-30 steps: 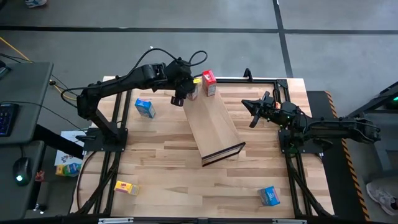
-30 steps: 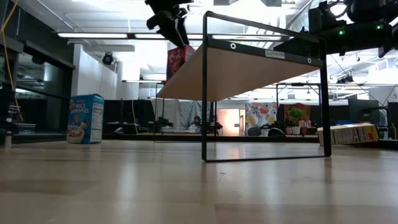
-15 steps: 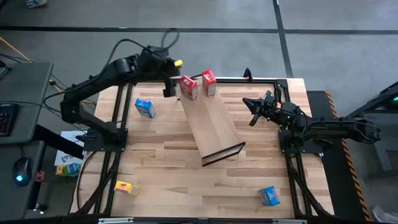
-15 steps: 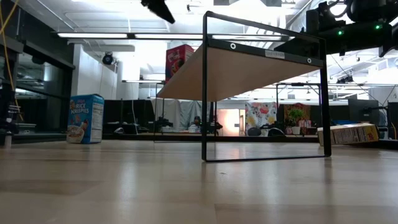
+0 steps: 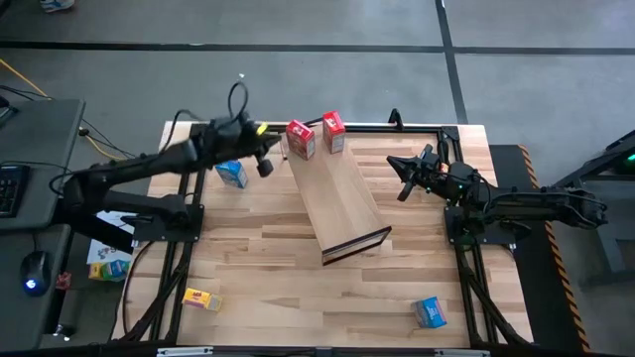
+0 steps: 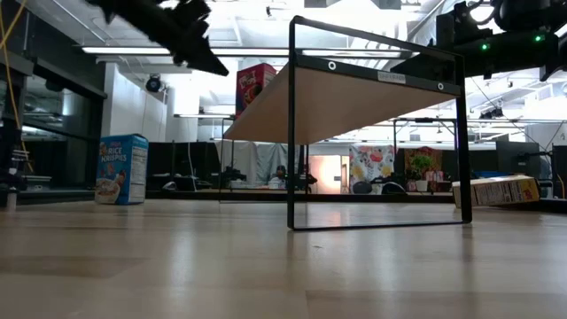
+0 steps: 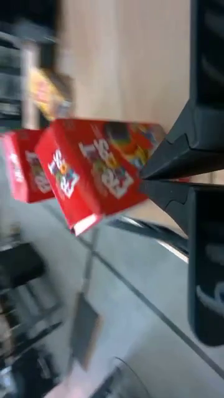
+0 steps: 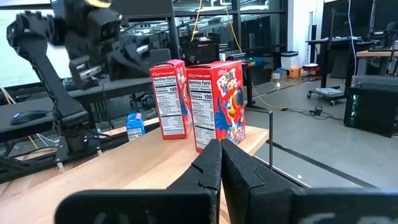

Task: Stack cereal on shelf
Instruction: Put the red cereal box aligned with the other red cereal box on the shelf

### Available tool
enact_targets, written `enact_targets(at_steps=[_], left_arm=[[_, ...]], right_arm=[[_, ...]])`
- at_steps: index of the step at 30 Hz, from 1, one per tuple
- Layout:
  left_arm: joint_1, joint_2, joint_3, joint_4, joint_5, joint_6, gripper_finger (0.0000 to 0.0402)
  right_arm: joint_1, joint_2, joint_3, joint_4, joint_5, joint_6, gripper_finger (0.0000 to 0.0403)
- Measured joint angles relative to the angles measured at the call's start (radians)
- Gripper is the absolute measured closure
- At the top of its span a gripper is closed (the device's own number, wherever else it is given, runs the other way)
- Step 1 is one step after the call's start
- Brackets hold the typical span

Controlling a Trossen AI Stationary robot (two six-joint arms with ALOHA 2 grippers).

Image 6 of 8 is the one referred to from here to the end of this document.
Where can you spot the black round wall fixture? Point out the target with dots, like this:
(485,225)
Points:
(153,84)

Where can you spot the green potted plant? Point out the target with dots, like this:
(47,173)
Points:
(421,166)

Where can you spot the yellow cereal box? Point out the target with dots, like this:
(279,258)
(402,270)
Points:
(496,191)

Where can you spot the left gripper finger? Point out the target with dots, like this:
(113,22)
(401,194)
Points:
(199,55)

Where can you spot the wooden shelf with black frame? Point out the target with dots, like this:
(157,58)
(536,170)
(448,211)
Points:
(345,102)

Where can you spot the grey hanging cloth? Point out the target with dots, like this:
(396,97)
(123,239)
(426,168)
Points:
(248,159)

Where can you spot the black aluminium table frame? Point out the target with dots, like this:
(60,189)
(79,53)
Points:
(199,196)

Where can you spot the person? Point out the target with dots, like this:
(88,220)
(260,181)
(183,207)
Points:
(279,179)

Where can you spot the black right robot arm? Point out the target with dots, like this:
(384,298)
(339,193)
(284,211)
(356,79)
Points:
(522,13)

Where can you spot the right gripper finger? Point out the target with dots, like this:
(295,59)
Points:
(434,66)

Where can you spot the floral cloth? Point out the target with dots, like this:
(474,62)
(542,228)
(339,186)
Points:
(370,164)

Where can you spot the long ceiling light strip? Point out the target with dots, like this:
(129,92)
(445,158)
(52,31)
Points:
(133,50)

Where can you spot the black monitor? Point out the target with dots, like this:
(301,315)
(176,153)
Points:
(516,159)

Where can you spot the red cereal box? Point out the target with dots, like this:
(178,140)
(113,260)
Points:
(250,88)

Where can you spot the blue Rice Krispies box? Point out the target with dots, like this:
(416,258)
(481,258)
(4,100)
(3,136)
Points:
(121,168)

